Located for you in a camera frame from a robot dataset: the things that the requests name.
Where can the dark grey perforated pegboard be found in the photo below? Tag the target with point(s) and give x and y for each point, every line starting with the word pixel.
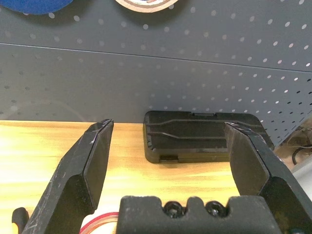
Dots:
pixel 156 73

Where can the red tape roll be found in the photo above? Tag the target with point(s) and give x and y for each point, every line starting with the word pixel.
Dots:
pixel 102 217

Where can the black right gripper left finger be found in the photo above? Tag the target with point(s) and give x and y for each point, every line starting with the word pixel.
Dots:
pixel 73 175

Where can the black plastic tool case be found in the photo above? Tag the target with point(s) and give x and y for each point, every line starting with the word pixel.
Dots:
pixel 195 141

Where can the blue tape roll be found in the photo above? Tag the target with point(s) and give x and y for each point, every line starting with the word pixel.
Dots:
pixel 31 6

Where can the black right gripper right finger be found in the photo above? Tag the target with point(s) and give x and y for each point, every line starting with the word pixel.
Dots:
pixel 248 165

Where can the brown cardboard clutter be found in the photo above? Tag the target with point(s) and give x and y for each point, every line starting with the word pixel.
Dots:
pixel 299 135

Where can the white tape roll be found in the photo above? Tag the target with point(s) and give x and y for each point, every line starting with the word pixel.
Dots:
pixel 146 6

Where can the orange black pliers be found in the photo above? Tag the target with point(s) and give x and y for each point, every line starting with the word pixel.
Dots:
pixel 19 217

